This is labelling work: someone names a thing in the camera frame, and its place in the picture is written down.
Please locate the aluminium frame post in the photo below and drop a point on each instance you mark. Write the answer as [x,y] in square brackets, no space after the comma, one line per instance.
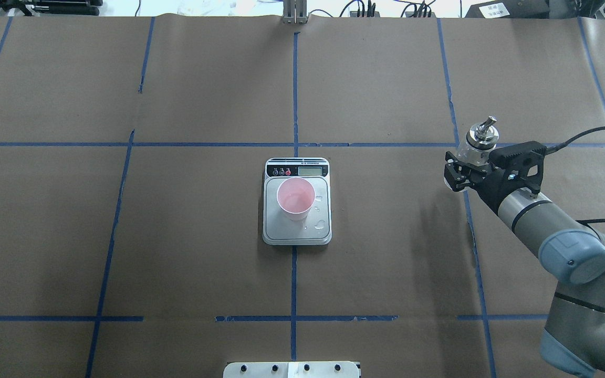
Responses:
[295,12]

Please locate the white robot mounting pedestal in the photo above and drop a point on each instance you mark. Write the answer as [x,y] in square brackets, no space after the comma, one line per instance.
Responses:
[293,369]

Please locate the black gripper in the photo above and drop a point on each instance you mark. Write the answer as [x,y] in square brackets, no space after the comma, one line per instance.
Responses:
[490,190]

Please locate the pink plastic cup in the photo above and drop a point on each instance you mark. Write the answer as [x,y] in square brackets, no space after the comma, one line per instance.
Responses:
[295,197]

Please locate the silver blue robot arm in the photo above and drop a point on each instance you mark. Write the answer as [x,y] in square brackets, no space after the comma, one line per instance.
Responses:
[573,338]

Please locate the clear glass sauce bottle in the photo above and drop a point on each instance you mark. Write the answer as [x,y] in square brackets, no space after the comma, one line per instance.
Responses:
[478,143]

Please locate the grey digital kitchen scale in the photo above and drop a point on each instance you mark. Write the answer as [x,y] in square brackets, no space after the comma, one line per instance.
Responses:
[316,228]

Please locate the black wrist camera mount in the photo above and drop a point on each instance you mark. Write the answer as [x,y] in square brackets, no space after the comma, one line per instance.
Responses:
[522,165]

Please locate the black labelled box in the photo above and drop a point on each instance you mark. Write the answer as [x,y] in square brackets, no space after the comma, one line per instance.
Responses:
[509,9]

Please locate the black folded tripod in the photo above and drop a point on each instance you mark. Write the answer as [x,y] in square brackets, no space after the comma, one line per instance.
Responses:
[29,8]

